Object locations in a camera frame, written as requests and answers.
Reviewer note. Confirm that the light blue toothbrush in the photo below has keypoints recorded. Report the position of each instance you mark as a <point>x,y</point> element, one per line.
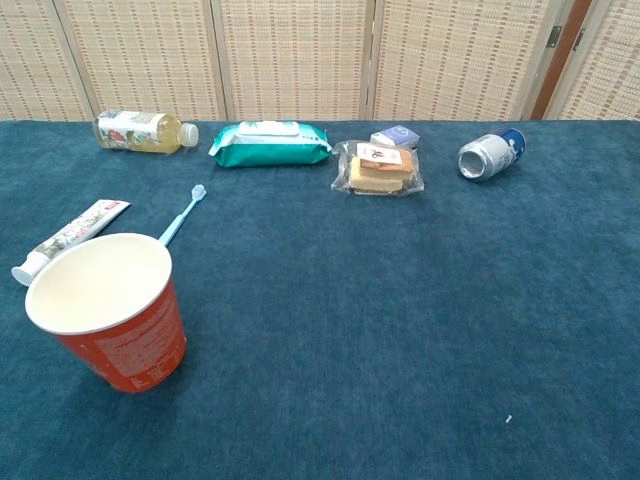
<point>180,217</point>

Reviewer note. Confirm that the white floral toothpaste tube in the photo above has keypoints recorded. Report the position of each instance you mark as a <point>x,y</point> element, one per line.
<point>75,230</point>

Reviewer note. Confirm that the dark blue table cloth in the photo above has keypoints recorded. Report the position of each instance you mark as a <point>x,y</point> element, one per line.
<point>350,300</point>

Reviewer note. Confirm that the packaged sliced cake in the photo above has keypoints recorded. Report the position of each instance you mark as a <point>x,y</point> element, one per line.
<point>380,170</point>

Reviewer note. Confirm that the green wet wipes pack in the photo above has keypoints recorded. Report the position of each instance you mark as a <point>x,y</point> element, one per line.
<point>270,150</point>

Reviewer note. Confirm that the small blue white box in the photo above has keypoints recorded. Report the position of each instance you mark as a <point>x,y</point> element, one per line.
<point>397,134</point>

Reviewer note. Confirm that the wide bamboo folding screen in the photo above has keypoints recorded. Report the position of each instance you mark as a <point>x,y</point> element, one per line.
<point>300,50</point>

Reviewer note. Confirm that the blue white drink can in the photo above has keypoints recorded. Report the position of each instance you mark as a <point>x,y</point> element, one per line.
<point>495,150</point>

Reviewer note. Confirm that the yellow tea plastic bottle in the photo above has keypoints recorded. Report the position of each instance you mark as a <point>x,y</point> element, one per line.
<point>150,132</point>

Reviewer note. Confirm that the red paper cup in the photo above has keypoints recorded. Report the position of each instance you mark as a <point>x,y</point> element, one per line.
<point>135,345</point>

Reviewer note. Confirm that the black metal hinge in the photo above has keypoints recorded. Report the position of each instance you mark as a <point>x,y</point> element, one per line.
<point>578,39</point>
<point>553,36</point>

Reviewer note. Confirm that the narrow bamboo folding screen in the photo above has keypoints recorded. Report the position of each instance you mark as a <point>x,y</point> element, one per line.
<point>610,75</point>

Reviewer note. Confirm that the brown wooden post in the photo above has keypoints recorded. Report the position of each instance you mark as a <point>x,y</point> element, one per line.
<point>560,60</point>

